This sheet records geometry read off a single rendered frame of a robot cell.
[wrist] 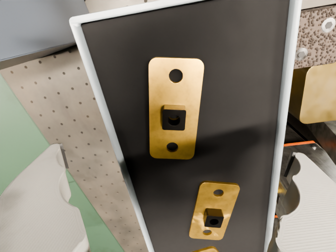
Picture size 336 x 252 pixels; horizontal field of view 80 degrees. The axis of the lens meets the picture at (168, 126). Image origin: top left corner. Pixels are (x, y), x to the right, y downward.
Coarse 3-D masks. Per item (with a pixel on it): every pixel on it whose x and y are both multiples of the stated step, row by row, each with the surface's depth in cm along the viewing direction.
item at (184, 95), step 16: (160, 64) 14; (176, 64) 14; (192, 64) 14; (160, 80) 14; (192, 80) 14; (160, 96) 15; (176, 96) 15; (192, 96) 15; (160, 112) 15; (176, 112) 14; (192, 112) 15; (160, 128) 16; (176, 128) 15; (192, 128) 16; (160, 144) 17; (192, 144) 17
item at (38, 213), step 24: (48, 168) 9; (24, 192) 8; (48, 192) 8; (0, 216) 7; (24, 216) 7; (48, 216) 7; (72, 216) 7; (0, 240) 6; (24, 240) 6; (48, 240) 6; (72, 240) 6
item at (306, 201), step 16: (288, 160) 12; (304, 160) 10; (288, 176) 11; (304, 176) 9; (320, 176) 9; (288, 192) 9; (304, 192) 8; (320, 192) 8; (288, 208) 9; (304, 208) 8; (320, 208) 8; (288, 224) 7; (304, 224) 7; (320, 224) 7; (272, 240) 7; (288, 240) 6; (304, 240) 7; (320, 240) 7
